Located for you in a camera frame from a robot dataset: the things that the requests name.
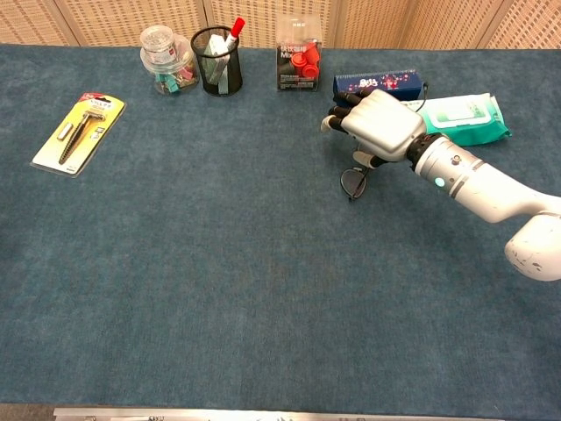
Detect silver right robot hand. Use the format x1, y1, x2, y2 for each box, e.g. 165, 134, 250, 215
321, 89, 427, 169

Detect thin black metal eyeglasses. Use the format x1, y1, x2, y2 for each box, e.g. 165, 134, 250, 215
340, 81, 429, 202

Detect long blue printed box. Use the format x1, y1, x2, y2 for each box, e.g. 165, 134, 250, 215
332, 68, 423, 105

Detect green white wet wipes pack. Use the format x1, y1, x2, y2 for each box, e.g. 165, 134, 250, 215
401, 92, 513, 146

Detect black mesh pen holder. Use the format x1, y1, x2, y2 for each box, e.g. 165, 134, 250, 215
190, 25, 244, 98

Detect red capped marker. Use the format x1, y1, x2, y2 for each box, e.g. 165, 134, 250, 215
224, 17, 245, 48

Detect green white box in holder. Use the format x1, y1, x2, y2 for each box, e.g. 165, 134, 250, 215
203, 34, 231, 96

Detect clear jar of binder clips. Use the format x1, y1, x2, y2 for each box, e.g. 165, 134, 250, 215
139, 41, 201, 96

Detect blue felt table cloth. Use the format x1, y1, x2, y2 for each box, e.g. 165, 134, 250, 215
0, 42, 561, 417

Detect small clear paper clip box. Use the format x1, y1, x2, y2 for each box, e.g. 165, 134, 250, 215
139, 25, 176, 65

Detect beige perforated folding screen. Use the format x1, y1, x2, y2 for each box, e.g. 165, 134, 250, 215
0, 0, 561, 50

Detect yellow razor blister pack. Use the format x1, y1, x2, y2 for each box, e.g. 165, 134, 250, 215
29, 91, 127, 179

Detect aluminium rail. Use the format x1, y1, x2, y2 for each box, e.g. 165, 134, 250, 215
52, 406, 505, 421

